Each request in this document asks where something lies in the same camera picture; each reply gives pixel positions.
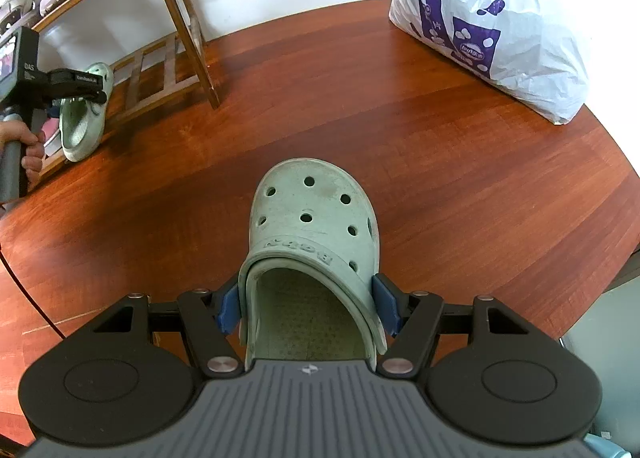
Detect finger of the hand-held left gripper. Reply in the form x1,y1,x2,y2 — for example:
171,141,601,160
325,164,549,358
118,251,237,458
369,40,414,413
62,91,110,106

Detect white printed plastic bag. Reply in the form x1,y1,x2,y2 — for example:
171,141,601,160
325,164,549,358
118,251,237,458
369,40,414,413
389,0,591,126

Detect brown wooden shoe rack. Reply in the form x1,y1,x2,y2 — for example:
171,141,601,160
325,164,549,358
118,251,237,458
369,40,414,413
0,0,223,179

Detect person's left hand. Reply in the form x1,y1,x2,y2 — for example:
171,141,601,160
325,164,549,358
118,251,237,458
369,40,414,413
0,119,47,184

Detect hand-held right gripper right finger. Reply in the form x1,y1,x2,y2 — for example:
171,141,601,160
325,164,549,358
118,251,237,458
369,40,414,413
374,274,543,378

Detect thin dark cable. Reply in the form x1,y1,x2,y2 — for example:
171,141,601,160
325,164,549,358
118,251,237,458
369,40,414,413
0,238,76,339

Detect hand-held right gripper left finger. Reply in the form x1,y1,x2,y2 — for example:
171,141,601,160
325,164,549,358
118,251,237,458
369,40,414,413
95,283,242,378

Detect pink boot with grey fur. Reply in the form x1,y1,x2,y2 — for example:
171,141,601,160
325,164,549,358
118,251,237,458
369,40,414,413
42,106,63,159

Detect mint green clog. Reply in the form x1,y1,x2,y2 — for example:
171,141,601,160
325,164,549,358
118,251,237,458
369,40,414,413
239,161,381,371
59,62,115,163

